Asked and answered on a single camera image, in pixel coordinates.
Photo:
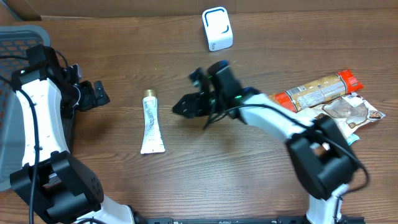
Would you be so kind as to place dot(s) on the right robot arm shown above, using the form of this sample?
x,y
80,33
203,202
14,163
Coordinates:
x,y
324,163

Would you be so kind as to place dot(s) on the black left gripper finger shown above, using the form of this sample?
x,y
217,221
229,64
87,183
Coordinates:
x,y
87,96
101,98

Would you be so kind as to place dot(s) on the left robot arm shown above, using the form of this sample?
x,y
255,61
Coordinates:
x,y
57,186

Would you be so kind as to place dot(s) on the red orange pasta package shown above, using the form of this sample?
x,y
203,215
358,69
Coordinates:
x,y
319,91

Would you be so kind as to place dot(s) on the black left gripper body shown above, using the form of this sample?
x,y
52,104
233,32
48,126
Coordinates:
x,y
72,98

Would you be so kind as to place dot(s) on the white tube gold cap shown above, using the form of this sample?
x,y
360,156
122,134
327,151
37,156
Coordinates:
x,y
152,140

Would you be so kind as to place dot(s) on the brown cardboard backdrop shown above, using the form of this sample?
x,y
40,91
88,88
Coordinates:
x,y
34,9

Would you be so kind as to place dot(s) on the beige plastic pouch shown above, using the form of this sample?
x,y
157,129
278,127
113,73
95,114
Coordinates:
x,y
349,112

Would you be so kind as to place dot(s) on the grey plastic mesh basket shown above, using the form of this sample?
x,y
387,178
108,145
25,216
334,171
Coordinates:
x,y
9,124

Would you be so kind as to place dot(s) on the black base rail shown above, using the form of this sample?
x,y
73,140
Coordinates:
x,y
279,220

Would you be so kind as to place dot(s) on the white barcode scanner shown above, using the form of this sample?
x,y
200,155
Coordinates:
x,y
218,29

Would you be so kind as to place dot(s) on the teal snack packet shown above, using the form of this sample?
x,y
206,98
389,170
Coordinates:
x,y
352,138

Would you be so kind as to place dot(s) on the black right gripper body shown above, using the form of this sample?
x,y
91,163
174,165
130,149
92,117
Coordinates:
x,y
213,98

